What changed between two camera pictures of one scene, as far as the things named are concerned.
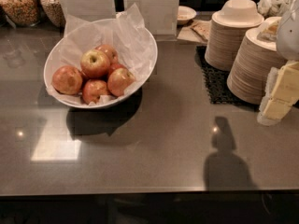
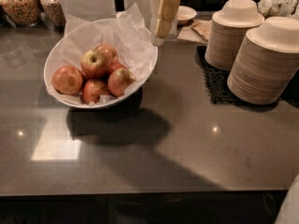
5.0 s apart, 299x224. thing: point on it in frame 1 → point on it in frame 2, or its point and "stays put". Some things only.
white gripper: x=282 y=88 → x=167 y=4
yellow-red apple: x=94 y=63 stays put
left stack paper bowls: x=228 y=28 stays put
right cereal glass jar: x=52 y=7 stays put
